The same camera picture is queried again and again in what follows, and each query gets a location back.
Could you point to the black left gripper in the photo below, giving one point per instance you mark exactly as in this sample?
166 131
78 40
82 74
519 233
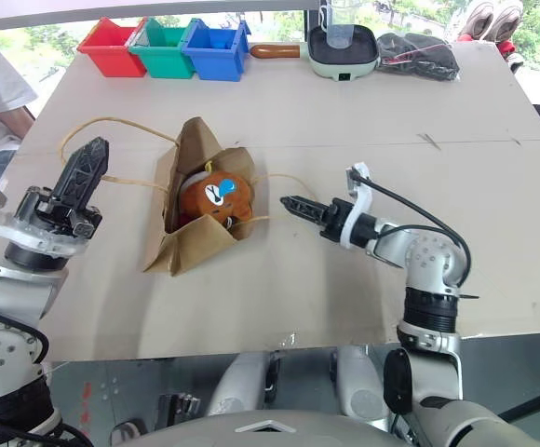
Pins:
65 219

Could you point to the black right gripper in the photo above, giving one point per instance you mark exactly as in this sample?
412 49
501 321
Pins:
336 219

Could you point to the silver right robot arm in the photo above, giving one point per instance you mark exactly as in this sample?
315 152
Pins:
430 261

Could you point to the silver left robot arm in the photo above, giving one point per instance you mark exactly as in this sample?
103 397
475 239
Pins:
14 288

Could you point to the orange plush toy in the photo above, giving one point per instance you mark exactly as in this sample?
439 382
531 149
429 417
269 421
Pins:
219 200

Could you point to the brown paper bag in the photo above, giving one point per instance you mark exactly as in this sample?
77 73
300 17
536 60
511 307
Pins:
195 242

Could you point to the black cloth in plastic bag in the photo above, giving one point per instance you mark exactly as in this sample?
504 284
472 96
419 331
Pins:
414 56

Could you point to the red plastic bin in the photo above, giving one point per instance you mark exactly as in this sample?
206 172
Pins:
112 56

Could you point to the green plastic bin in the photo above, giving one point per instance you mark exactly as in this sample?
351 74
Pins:
167 60

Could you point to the pale green electric pan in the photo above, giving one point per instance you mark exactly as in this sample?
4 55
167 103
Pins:
344 70

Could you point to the blue plastic bin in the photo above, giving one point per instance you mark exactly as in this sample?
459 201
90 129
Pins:
219 63

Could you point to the clear measuring cup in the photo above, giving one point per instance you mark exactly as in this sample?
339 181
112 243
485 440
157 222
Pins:
340 37

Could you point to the silver robot torso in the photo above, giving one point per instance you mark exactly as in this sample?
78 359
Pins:
298 433

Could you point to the grey sneaker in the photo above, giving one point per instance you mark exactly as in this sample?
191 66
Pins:
477 16
507 18

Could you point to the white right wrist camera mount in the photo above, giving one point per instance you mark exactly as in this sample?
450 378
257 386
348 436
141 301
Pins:
363 198

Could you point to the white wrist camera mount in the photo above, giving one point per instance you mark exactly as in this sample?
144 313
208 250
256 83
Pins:
363 198
32 239

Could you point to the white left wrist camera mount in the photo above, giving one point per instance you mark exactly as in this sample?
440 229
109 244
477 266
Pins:
32 239

